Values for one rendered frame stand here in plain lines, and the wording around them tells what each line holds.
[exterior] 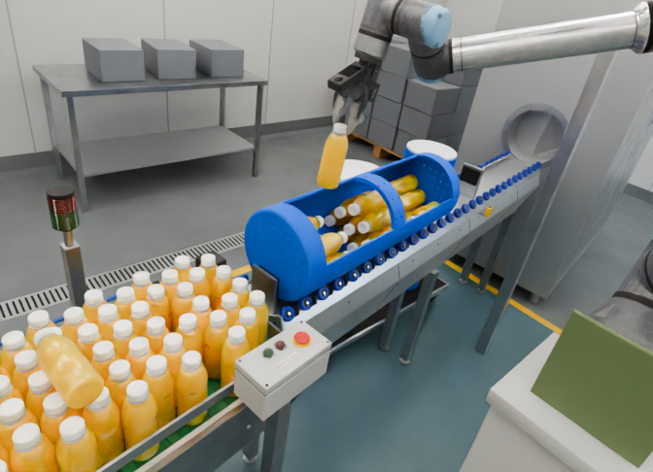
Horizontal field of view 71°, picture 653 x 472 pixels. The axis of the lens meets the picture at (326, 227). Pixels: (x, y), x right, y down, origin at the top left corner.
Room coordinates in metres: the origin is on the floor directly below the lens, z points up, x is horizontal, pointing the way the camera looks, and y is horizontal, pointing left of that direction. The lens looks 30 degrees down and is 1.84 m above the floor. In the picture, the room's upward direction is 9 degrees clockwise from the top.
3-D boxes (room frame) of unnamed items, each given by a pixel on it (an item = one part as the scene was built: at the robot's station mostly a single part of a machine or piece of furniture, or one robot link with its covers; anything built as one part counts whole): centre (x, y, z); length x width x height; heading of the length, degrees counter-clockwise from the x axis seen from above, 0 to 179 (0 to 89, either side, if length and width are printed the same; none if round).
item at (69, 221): (0.97, 0.67, 1.18); 0.06 x 0.06 x 0.05
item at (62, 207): (0.97, 0.67, 1.23); 0.06 x 0.06 x 0.04
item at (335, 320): (1.89, -0.49, 0.79); 2.17 x 0.29 x 0.34; 143
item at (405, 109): (5.24, -0.71, 0.59); 1.20 x 0.80 x 1.19; 46
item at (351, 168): (1.94, -0.11, 1.03); 0.28 x 0.28 x 0.01
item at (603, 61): (2.04, -1.02, 0.85); 0.06 x 0.06 x 1.70; 53
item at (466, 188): (2.12, -0.66, 1.00); 0.10 x 0.04 x 0.15; 53
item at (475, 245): (2.71, -1.03, 0.31); 0.06 x 0.06 x 0.63; 53
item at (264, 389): (0.72, 0.05, 1.05); 0.20 x 0.10 x 0.10; 143
